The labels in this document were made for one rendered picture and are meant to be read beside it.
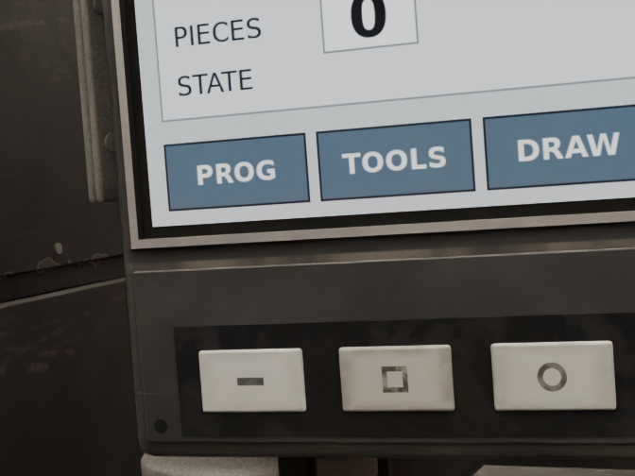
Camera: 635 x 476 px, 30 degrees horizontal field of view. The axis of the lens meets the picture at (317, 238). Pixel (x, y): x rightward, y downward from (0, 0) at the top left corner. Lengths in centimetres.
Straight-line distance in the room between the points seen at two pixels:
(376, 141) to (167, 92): 8
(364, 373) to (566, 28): 13
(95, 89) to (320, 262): 19
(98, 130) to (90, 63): 3
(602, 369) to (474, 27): 11
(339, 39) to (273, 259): 8
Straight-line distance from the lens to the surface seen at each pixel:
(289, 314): 39
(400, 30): 38
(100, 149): 55
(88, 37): 55
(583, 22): 37
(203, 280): 40
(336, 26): 39
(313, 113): 39
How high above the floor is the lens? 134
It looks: 3 degrees down
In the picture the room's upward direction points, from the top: 4 degrees counter-clockwise
